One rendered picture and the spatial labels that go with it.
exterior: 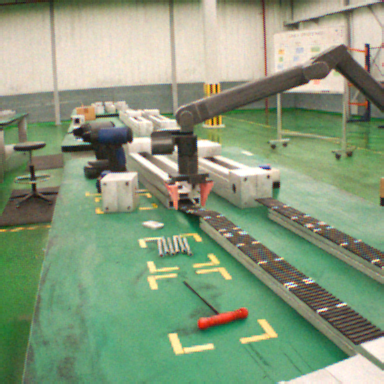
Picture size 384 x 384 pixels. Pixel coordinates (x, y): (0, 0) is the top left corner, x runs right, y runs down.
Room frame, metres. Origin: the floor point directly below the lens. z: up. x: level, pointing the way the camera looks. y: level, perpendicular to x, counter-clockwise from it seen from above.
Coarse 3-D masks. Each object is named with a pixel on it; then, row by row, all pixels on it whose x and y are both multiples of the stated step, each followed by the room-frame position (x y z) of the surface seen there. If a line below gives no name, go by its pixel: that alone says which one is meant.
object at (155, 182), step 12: (132, 156) 1.76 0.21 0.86; (156, 156) 1.70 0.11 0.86; (132, 168) 1.78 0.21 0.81; (144, 168) 1.60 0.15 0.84; (156, 168) 1.45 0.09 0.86; (168, 168) 1.52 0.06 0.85; (144, 180) 1.56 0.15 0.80; (156, 180) 1.38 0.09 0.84; (156, 192) 1.39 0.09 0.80; (168, 192) 1.26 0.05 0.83; (180, 192) 1.28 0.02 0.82; (192, 192) 1.28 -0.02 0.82; (168, 204) 1.26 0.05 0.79
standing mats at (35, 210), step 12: (36, 156) 7.78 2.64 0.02; (48, 156) 7.71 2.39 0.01; (60, 156) 7.61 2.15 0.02; (36, 168) 6.53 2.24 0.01; (48, 168) 6.50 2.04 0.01; (12, 192) 4.97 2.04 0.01; (24, 192) 4.94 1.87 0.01; (12, 204) 4.39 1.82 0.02; (24, 204) 4.38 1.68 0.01; (36, 204) 4.36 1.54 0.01; (0, 216) 3.97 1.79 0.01; (12, 216) 3.94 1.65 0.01; (24, 216) 3.93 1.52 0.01; (36, 216) 3.91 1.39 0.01; (48, 216) 3.90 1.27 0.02
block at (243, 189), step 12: (252, 168) 1.33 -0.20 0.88; (228, 180) 1.31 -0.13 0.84; (240, 180) 1.23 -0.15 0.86; (252, 180) 1.24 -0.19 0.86; (264, 180) 1.25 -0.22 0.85; (240, 192) 1.23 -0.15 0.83; (252, 192) 1.24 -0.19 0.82; (264, 192) 1.25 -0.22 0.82; (240, 204) 1.23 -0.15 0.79; (252, 204) 1.24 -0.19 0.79
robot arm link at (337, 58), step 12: (336, 48) 1.20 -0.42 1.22; (348, 48) 1.20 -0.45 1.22; (312, 60) 1.22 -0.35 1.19; (324, 60) 1.20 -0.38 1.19; (336, 60) 1.20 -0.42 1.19; (348, 60) 1.21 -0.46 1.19; (348, 72) 1.22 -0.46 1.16; (360, 72) 1.22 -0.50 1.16; (360, 84) 1.22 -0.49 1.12; (372, 84) 1.22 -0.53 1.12; (372, 96) 1.22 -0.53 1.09
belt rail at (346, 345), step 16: (208, 224) 1.02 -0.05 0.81; (224, 240) 0.92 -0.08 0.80; (240, 256) 0.85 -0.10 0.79; (256, 272) 0.77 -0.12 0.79; (272, 288) 0.71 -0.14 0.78; (304, 304) 0.61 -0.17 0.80; (320, 320) 0.57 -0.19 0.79; (336, 336) 0.52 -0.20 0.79; (352, 352) 0.48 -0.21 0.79; (368, 352) 0.45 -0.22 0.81
